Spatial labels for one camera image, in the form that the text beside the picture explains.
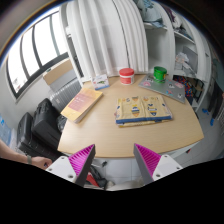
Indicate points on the person's forearm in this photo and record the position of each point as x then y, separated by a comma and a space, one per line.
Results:
9, 154

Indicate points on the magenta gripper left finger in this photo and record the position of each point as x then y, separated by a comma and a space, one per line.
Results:
74, 168

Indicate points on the cardboard box on radiator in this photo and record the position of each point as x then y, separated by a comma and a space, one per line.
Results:
60, 73

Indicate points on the grey laptop with stickers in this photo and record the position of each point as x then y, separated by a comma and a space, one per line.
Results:
170, 88

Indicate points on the person's hand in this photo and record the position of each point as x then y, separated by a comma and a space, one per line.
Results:
41, 162

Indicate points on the green cup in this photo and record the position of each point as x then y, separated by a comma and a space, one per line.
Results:
160, 74

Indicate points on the black bag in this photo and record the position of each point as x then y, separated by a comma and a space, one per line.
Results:
44, 123

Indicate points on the white jar red lid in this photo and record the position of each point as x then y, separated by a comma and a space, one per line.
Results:
126, 76

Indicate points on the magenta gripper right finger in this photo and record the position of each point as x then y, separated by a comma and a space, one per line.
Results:
152, 165

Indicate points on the white curtain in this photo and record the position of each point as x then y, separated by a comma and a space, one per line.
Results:
108, 35

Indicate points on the white shelf unit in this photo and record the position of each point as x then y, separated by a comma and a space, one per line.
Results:
177, 45

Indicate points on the small blue white box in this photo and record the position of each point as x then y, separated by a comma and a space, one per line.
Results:
100, 82

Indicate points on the yellow pink book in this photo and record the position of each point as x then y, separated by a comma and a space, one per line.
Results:
79, 106

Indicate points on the white radiator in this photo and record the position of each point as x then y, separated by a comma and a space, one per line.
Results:
65, 94

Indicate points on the yellow patterned folded towel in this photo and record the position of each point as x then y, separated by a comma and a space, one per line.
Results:
141, 110

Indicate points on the black suitcase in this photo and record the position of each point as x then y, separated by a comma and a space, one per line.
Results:
28, 143

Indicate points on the window with dark frame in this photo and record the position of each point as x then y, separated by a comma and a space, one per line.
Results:
35, 51

